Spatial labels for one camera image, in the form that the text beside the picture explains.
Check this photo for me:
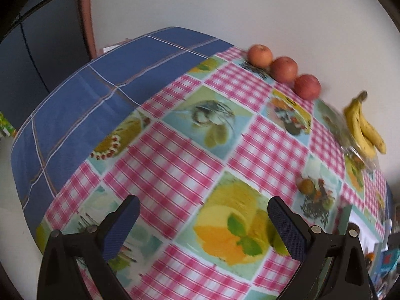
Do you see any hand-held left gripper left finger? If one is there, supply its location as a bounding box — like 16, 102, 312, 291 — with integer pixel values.
37, 194, 141, 300

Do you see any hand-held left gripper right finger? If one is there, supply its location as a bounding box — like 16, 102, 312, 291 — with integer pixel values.
268, 195, 371, 300

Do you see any green oval fruit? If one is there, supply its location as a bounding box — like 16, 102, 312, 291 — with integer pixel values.
270, 225, 292, 257

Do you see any small brown fruit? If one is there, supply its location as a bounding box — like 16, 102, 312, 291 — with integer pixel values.
298, 178, 315, 194

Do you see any pink checkered fruit-print tablecloth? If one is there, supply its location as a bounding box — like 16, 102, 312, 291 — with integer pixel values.
36, 45, 390, 300

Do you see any clear plastic container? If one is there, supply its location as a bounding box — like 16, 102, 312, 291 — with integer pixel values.
331, 109, 380, 173

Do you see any yellow banana bunch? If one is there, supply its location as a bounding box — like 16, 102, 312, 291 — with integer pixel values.
343, 90, 387, 159

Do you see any blue striped tablecloth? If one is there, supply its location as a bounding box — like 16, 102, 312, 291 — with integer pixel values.
11, 26, 236, 208

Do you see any red apple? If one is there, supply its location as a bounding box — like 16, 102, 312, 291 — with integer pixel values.
247, 44, 273, 68
294, 74, 322, 100
270, 56, 298, 83

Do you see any green box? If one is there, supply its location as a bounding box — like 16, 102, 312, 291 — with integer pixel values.
0, 112, 17, 138

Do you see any white paper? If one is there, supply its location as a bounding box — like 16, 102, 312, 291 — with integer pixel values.
100, 39, 129, 54

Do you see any dark blue cabinet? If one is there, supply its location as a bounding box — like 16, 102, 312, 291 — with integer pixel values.
0, 0, 92, 115

